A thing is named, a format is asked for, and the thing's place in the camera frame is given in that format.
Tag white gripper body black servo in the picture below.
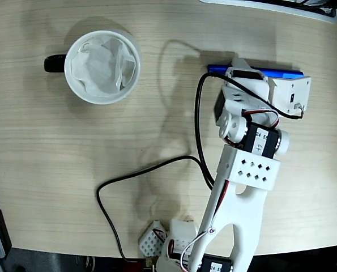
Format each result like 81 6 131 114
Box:
215 67 281 130

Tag blue pen with metal clip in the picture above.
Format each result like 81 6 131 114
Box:
207 63 305 79

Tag crumpled white tissue paper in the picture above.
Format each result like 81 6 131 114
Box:
71 36 137 96

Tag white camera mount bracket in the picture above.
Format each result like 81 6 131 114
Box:
270 75 313 119

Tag red white black servo wire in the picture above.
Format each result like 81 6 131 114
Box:
168 181 232 271
241 109 280 128

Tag black camera cable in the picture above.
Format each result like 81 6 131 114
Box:
96 73 305 263

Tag white mug with black handle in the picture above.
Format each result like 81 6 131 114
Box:
43 30 142 106

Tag black block beside rail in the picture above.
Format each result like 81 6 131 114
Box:
0 209 13 257

